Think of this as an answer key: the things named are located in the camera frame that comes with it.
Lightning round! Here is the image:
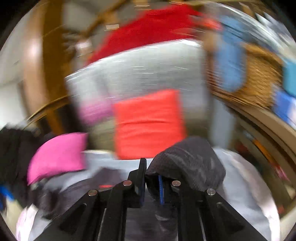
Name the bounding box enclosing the dark grey garment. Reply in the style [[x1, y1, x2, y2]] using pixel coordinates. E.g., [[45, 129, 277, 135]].
[[34, 136, 226, 241]]

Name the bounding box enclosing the black clothes pile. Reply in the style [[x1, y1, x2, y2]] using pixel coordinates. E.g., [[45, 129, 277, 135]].
[[1, 127, 45, 207]]

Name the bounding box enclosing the light grey bed blanket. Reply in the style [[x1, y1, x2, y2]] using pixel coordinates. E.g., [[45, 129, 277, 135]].
[[29, 148, 280, 240]]

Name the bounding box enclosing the pink cushion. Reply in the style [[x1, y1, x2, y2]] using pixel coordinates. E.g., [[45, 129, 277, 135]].
[[27, 133, 88, 185]]

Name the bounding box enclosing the red square cushion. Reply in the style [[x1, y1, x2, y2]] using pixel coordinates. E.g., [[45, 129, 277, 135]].
[[114, 89, 186, 160]]

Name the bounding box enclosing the blue jacket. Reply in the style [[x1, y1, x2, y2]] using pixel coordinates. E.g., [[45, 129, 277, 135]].
[[0, 185, 15, 211]]

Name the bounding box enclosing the wooden shelf unit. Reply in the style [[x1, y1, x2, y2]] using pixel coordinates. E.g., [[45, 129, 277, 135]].
[[212, 92, 296, 218]]

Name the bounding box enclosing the brown wooden cabinet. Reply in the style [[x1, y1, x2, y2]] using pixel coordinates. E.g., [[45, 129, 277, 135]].
[[22, 1, 79, 135]]

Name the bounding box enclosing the silver foil insulation panel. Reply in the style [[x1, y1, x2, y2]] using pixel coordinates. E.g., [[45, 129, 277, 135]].
[[66, 39, 210, 150]]

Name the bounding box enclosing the wicker basket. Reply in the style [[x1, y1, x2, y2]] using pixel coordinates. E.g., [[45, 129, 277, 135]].
[[206, 44, 283, 109]]

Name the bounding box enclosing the light blue cloth in basket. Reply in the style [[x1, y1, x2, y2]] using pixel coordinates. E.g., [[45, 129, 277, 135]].
[[215, 15, 245, 92]]

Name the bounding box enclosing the teal fashion box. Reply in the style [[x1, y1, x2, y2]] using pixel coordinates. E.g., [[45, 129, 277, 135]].
[[283, 59, 296, 97]]

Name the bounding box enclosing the red plush blanket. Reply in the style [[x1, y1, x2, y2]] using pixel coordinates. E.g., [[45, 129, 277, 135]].
[[86, 4, 222, 65]]

